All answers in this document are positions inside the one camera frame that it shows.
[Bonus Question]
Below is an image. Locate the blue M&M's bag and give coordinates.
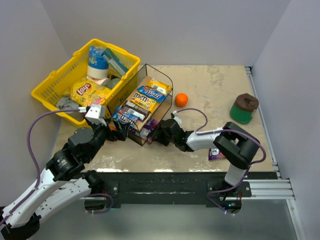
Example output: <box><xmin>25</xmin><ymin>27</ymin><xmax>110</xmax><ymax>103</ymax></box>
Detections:
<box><xmin>112</xmin><ymin>106</ymin><xmax>139</xmax><ymax>126</ymax></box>
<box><xmin>137</xmin><ymin>85</ymin><xmax>166</xmax><ymax>103</ymax></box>

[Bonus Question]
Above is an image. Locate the purple Fox's candy bag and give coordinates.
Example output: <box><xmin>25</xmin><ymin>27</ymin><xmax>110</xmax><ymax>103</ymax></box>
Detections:
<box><xmin>128</xmin><ymin>118</ymin><xmax>159</xmax><ymax>146</ymax></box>

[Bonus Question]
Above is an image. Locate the brown chocolate bag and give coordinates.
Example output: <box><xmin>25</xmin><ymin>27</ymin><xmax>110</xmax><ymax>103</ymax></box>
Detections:
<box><xmin>121</xmin><ymin>100</ymin><xmax>150</xmax><ymax>122</ymax></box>

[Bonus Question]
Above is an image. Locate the yellow M&M's bag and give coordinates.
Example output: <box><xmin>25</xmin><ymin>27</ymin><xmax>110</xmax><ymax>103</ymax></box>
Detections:
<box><xmin>130</xmin><ymin>91</ymin><xmax>159</xmax><ymax>113</ymax></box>

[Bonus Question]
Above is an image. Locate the small yellow snack bar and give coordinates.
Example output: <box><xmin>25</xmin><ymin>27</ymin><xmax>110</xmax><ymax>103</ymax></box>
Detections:
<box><xmin>147</xmin><ymin>78</ymin><xmax>173</xmax><ymax>95</ymax></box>

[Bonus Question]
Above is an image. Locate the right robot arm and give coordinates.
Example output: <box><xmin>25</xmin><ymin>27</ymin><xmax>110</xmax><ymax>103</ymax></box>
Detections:
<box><xmin>149</xmin><ymin>118</ymin><xmax>266</xmax><ymax>188</ymax></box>

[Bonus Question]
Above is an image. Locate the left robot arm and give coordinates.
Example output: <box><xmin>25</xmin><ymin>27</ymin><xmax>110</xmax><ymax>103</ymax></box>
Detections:
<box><xmin>0</xmin><ymin>118</ymin><xmax>130</xmax><ymax>240</ymax></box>

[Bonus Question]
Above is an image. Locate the orange near shelf back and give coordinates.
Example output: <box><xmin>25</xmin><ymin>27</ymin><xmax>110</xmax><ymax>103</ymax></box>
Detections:
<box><xmin>174</xmin><ymin>93</ymin><xmax>189</xmax><ymax>108</ymax></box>

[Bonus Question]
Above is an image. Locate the pink package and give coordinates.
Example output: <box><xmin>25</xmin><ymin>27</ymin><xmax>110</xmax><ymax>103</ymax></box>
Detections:
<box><xmin>91</xmin><ymin>98</ymin><xmax>105</xmax><ymax>105</ymax></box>

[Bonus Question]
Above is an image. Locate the yellow Lay's chips bag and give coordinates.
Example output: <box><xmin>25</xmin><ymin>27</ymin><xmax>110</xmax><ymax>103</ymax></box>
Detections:
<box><xmin>63</xmin><ymin>78</ymin><xmax>111</xmax><ymax>107</ymax></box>

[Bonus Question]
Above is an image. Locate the grey crumpled cloth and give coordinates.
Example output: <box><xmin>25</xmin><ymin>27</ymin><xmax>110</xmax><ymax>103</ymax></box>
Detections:
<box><xmin>55</xmin><ymin>96</ymin><xmax>80</xmax><ymax>113</ymax></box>

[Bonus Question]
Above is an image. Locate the green round ball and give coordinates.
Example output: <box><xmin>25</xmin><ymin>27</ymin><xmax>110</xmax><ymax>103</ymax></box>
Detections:
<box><xmin>107</xmin><ymin>78</ymin><xmax>121</xmax><ymax>90</ymax></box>

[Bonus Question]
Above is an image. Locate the pink tissue roll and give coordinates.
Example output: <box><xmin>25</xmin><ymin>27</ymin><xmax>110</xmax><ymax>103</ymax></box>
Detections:
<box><xmin>86</xmin><ymin>76</ymin><xmax>110</xmax><ymax>87</ymax></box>

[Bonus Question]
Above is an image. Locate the yellow plastic basket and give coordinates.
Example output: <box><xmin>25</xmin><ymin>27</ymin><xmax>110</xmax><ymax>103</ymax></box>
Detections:
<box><xmin>31</xmin><ymin>38</ymin><xmax>141</xmax><ymax>118</ymax></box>

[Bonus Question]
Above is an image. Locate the teal box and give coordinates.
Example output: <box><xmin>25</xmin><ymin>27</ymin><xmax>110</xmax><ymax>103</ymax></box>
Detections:
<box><xmin>101</xmin><ymin>48</ymin><xmax>128</xmax><ymax>77</ymax></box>

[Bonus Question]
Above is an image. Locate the green cup brown lid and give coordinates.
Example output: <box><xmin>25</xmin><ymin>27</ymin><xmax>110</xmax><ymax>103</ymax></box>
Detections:
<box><xmin>229</xmin><ymin>93</ymin><xmax>259</xmax><ymax>124</ymax></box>

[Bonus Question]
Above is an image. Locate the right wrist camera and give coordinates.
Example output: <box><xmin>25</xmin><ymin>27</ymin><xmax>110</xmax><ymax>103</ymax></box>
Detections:
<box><xmin>170</xmin><ymin>110</ymin><xmax>182</xmax><ymax>126</ymax></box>

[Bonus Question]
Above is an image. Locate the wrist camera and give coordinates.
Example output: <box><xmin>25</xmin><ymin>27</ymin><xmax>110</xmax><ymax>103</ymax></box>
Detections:
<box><xmin>170</xmin><ymin>110</ymin><xmax>182</xmax><ymax>126</ymax></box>
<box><xmin>84</xmin><ymin>104</ymin><xmax>107</xmax><ymax>126</ymax></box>

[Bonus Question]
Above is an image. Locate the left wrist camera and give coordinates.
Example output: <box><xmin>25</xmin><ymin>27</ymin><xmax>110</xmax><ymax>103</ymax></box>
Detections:
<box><xmin>84</xmin><ymin>104</ymin><xmax>107</xmax><ymax>126</ymax></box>

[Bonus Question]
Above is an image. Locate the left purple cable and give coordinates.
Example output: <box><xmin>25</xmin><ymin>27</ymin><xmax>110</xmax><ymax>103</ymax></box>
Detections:
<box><xmin>0</xmin><ymin>107</ymin><xmax>87</xmax><ymax>226</ymax></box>

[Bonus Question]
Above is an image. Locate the wood and wire shelf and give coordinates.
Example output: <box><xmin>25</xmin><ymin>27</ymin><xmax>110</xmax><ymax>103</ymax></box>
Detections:
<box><xmin>107</xmin><ymin>63</ymin><xmax>173</xmax><ymax>146</ymax></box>

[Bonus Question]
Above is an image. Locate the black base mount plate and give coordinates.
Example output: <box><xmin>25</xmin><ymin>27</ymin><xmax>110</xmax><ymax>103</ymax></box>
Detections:
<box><xmin>72</xmin><ymin>171</ymin><xmax>252</xmax><ymax>210</ymax></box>

